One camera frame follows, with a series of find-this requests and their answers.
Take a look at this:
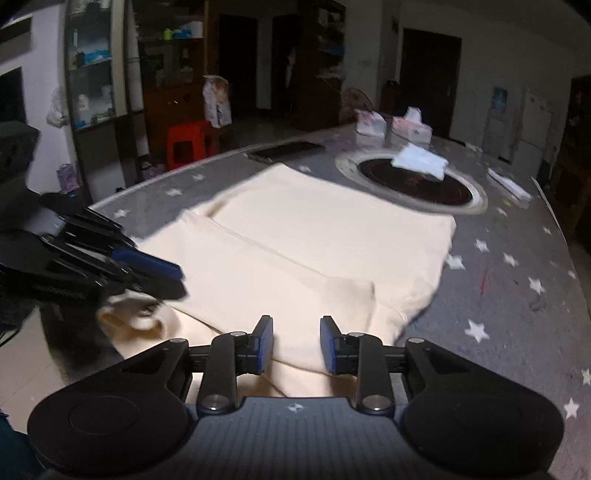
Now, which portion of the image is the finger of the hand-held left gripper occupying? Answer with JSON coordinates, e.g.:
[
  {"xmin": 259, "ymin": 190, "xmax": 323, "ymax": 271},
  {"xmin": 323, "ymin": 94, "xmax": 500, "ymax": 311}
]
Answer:
[
  {"xmin": 41, "ymin": 193, "xmax": 183, "ymax": 280},
  {"xmin": 44, "ymin": 237, "xmax": 186, "ymax": 301}
]

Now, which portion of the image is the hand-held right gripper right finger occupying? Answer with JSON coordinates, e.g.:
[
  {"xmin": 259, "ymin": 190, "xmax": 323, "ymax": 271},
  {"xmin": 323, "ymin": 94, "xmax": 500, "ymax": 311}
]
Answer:
[{"xmin": 320, "ymin": 316, "xmax": 462, "ymax": 414}]

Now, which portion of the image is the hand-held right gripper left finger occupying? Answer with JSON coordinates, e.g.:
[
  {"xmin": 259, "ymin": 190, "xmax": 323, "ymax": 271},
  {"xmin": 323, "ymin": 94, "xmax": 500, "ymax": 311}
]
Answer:
[{"xmin": 121, "ymin": 315, "xmax": 275, "ymax": 414}]

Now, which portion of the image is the cream sweatshirt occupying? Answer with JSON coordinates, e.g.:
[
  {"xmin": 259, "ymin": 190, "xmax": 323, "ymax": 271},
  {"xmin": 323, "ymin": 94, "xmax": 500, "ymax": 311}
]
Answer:
[{"xmin": 97, "ymin": 164, "xmax": 458, "ymax": 398}]

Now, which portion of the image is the purple small packet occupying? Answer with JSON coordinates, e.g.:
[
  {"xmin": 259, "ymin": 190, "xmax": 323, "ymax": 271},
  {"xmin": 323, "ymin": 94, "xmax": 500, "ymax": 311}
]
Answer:
[{"xmin": 56, "ymin": 164, "xmax": 81, "ymax": 193}]

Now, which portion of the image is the white plastic bag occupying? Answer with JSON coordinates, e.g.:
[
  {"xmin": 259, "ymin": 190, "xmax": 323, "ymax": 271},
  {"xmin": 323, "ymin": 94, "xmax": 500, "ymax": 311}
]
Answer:
[{"xmin": 46, "ymin": 87, "xmax": 70, "ymax": 129}]

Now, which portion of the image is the red plastic stool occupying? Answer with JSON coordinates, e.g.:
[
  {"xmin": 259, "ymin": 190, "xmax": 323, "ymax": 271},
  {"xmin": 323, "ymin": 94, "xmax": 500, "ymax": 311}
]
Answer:
[{"xmin": 165, "ymin": 120, "xmax": 220, "ymax": 171}]

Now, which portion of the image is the glass display cabinet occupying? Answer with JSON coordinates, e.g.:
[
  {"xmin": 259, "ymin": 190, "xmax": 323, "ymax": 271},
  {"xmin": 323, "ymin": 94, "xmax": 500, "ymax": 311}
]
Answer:
[{"xmin": 65, "ymin": 0, "xmax": 130, "ymax": 134}]

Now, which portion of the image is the black flat phone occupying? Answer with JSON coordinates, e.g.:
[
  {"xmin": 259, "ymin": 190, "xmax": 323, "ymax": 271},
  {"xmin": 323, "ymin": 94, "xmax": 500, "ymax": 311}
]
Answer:
[{"xmin": 245, "ymin": 141, "xmax": 327, "ymax": 163}]

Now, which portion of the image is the white printed bag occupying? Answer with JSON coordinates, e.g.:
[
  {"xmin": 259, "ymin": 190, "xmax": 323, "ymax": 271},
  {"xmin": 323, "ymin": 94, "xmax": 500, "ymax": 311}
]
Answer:
[{"xmin": 202, "ymin": 75, "xmax": 233, "ymax": 129}]

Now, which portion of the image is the round black induction cooker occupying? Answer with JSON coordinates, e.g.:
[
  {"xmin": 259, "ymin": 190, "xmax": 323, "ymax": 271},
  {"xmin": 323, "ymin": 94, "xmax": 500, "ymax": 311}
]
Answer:
[{"xmin": 335, "ymin": 148, "xmax": 489, "ymax": 215}]

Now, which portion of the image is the grey star-print tablecloth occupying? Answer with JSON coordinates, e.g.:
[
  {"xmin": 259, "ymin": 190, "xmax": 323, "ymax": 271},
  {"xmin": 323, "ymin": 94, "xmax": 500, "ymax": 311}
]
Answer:
[{"xmin": 41, "ymin": 121, "xmax": 591, "ymax": 480}]

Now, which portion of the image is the dark wooden cabinet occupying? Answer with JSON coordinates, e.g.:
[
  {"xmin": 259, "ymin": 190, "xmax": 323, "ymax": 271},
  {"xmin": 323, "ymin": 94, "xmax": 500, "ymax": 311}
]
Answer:
[{"xmin": 131, "ymin": 0, "xmax": 218, "ymax": 158}]

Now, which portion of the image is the white crumpled tissue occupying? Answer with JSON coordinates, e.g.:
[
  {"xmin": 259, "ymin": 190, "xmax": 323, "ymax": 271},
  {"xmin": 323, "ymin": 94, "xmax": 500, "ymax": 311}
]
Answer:
[{"xmin": 390, "ymin": 143, "xmax": 450, "ymax": 180}]

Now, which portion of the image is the pink tissue pack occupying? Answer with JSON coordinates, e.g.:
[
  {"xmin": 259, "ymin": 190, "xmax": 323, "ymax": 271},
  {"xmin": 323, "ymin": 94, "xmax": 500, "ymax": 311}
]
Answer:
[
  {"xmin": 387, "ymin": 107, "xmax": 433, "ymax": 147},
  {"xmin": 355, "ymin": 110, "xmax": 387, "ymax": 138}
]

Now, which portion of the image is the white long box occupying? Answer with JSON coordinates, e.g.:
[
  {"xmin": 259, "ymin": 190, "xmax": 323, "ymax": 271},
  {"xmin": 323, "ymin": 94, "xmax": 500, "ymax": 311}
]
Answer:
[{"xmin": 487, "ymin": 167, "xmax": 533, "ymax": 208}]

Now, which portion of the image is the dark wooden shelf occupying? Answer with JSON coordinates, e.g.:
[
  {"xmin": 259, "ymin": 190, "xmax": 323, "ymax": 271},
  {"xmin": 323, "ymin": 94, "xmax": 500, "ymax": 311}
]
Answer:
[{"xmin": 291, "ymin": 0, "xmax": 348, "ymax": 130}]

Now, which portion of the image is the water dispenser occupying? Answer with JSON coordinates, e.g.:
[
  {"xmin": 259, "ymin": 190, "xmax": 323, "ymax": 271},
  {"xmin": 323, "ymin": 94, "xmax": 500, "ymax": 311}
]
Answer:
[{"xmin": 482, "ymin": 87, "xmax": 510, "ymax": 155}]

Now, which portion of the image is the dark wooden door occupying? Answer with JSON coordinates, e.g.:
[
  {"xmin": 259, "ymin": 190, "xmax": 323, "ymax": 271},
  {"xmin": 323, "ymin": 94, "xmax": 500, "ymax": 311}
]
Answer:
[{"xmin": 399, "ymin": 28, "xmax": 462, "ymax": 139}]

